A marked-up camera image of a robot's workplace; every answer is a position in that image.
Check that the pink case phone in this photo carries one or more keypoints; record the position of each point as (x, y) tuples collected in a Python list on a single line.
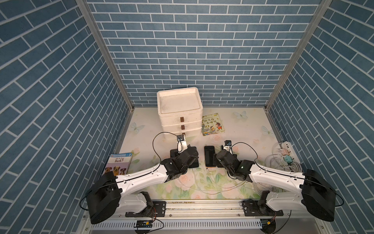
[(174, 153), (209, 156)]

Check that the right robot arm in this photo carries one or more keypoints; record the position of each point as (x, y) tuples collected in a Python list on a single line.
[(307, 191)]

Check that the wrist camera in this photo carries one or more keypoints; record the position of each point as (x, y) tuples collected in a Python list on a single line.
[(181, 143), (228, 146)]

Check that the white three-drawer organizer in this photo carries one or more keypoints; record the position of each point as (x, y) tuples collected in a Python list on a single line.
[(180, 112)]

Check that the dog cover book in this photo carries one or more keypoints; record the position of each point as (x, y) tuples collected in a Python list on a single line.
[(118, 164)]

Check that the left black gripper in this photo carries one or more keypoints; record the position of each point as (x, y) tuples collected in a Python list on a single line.
[(194, 158)]

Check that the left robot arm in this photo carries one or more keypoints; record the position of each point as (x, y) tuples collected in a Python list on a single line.
[(122, 192)]

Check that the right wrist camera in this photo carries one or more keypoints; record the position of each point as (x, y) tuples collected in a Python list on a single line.
[(228, 146)]

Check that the cartoon children's picture book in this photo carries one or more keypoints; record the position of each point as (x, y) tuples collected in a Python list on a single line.
[(212, 124)]

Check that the white power strip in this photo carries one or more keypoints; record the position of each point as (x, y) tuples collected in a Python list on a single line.
[(288, 152)]

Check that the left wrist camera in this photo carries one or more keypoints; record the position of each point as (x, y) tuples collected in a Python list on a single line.
[(181, 143)]

